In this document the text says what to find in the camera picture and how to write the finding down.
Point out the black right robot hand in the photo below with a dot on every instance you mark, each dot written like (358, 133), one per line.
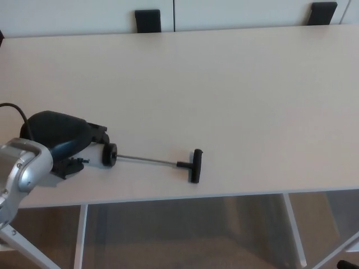
(349, 265)

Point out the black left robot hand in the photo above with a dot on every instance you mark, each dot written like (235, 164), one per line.
(56, 129)

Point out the white desk trestle leg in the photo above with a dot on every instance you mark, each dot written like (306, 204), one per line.
(80, 238)
(294, 229)

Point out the dark red object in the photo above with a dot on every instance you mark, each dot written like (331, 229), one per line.
(1, 37)

